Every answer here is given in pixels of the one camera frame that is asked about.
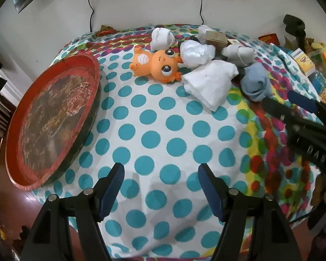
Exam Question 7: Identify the thin black cable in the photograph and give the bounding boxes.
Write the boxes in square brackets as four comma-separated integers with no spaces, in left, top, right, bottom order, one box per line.
[199,0,206,25]

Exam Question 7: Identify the blue-grey sock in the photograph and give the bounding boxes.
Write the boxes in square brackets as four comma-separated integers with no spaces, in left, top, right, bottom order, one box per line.
[240,62,273,102]

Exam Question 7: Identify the brown cardboard box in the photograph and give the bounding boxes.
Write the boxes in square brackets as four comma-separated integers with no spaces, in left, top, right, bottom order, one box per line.
[205,30,228,50]

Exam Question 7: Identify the clear plastic bottle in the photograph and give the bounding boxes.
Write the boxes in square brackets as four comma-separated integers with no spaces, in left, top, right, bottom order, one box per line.
[312,71,326,104]

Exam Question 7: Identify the orange rubber toy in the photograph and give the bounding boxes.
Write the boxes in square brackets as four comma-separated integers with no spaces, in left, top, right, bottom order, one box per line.
[129,46,184,85]

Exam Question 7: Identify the red flat box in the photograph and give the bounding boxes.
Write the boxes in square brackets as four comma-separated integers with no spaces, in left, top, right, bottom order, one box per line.
[258,33,280,45]

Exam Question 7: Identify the white knotted sock bundle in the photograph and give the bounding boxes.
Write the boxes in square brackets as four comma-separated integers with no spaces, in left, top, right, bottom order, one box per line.
[221,45,255,67]

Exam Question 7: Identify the small white crumpled cloth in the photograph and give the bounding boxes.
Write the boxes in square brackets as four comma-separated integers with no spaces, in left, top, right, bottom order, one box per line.
[197,24,216,44]

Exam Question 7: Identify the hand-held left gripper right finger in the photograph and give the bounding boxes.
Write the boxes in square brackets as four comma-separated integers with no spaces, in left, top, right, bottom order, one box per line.
[198,163,311,261]

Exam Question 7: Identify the thick black cable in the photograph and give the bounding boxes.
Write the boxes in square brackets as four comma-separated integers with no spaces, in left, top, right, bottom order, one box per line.
[84,0,95,32]

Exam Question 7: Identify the polka dot tablecloth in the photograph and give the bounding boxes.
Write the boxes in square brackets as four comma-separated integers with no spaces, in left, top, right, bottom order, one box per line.
[30,23,326,260]

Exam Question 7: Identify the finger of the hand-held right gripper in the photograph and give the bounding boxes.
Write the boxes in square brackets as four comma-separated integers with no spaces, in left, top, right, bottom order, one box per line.
[261,97,326,134]
[287,90,326,131]

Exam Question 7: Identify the red snack packet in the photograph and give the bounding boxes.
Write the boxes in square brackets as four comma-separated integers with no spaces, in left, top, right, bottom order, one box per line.
[96,24,116,36]

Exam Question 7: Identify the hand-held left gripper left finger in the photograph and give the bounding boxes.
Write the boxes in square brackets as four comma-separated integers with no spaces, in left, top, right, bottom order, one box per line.
[20,162,125,261]

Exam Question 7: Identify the person's right hand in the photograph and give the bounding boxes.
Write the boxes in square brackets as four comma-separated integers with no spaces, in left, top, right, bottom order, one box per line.
[311,172,326,207]

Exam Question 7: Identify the round red tray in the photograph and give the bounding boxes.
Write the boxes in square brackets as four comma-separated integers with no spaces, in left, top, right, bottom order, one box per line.
[5,54,101,191]

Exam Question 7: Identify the yellow and white box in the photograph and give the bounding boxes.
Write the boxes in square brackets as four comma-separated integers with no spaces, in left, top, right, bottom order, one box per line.
[291,47,316,75]

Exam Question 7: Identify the brown wooden door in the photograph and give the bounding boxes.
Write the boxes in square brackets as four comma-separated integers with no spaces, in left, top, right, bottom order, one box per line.
[0,98,13,142]

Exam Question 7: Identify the dark wooden furniture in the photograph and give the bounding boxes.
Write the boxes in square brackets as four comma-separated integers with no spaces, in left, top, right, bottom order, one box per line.
[11,224,31,261]

